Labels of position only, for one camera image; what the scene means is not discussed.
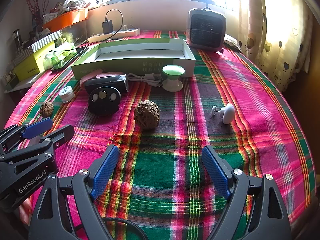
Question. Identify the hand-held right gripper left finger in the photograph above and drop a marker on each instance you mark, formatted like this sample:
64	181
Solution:
105	171

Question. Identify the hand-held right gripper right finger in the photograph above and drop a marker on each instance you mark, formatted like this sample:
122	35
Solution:
215	172

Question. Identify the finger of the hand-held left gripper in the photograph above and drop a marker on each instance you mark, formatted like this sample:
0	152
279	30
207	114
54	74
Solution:
62	133
37	128

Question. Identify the brown walnut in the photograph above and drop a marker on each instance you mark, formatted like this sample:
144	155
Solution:
146	115
46	109

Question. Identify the small white round jar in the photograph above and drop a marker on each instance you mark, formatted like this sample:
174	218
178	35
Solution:
66	94

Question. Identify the black oval magnetic holder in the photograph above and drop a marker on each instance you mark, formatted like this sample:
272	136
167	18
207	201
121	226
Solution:
103	105

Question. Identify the white mushroom knob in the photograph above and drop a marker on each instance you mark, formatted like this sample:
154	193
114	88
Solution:
228	115

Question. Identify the black rectangular flashlight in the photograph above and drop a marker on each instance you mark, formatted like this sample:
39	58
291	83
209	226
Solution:
110	83

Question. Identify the green white cardboard box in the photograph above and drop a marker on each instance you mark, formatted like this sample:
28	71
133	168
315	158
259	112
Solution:
140	65

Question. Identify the plaid cloth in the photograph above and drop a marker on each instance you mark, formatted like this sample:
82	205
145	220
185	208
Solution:
175	155

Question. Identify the yellow green box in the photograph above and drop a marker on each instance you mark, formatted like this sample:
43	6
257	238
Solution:
30	63

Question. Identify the black phone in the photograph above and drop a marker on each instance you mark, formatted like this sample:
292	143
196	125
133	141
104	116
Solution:
65	63

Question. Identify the green wipes pack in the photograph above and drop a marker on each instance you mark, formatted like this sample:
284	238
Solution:
63	48

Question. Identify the striped box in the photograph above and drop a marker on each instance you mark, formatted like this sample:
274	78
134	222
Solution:
45	41

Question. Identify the orange tray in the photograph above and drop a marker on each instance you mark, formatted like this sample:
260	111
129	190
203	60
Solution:
67	18

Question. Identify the white power strip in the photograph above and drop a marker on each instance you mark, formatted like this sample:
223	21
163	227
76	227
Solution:
120	33

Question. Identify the black charger adapter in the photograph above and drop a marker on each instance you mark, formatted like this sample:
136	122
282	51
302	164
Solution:
107	26

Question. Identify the white plug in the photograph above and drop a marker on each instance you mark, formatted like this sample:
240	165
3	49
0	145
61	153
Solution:
128	27

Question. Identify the red flower branches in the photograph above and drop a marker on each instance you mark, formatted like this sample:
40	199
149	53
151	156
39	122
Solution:
32	2

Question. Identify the white plastic bags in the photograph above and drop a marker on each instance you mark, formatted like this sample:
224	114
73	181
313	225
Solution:
73	1

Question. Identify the pink heater fan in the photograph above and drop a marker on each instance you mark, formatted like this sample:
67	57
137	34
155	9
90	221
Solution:
206	30

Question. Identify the heart print curtain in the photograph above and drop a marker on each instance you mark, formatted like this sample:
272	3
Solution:
275	30

